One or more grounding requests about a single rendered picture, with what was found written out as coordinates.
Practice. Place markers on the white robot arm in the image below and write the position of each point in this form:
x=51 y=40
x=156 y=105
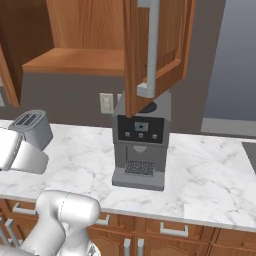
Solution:
x=66 y=208

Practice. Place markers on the wooden base cabinet door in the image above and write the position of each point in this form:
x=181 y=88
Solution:
x=175 y=249
x=106 y=243
x=233 y=252
x=23 y=228

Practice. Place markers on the grey coffee machine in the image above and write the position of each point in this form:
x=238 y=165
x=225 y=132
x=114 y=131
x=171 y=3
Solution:
x=140 y=156

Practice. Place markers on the grey toaster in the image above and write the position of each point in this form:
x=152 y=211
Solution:
x=35 y=128

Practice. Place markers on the wooden drawer front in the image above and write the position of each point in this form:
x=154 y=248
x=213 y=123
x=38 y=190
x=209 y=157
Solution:
x=121 y=221
x=237 y=238
x=6 y=204
x=200 y=232

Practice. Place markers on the dark grey hob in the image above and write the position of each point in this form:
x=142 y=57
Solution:
x=250 y=152

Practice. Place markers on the white wall outlet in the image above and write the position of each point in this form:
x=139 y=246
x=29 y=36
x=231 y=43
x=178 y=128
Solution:
x=106 y=103

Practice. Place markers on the open wooden wall cabinet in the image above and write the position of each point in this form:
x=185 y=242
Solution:
x=76 y=61

